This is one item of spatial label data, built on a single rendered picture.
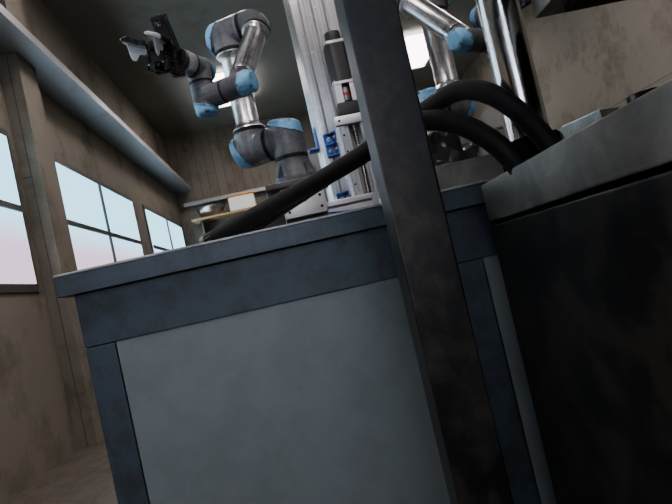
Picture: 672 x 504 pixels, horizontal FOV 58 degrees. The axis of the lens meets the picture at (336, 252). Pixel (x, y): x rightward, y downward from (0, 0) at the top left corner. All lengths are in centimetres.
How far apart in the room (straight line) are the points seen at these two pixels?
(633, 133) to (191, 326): 74
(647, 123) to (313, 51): 193
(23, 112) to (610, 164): 412
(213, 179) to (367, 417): 928
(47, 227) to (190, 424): 331
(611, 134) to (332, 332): 60
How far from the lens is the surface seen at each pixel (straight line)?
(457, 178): 120
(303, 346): 104
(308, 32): 243
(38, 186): 435
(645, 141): 57
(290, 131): 212
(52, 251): 427
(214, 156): 1030
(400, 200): 68
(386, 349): 105
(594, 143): 64
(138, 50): 190
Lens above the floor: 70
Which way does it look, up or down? 2 degrees up
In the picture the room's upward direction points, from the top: 13 degrees counter-clockwise
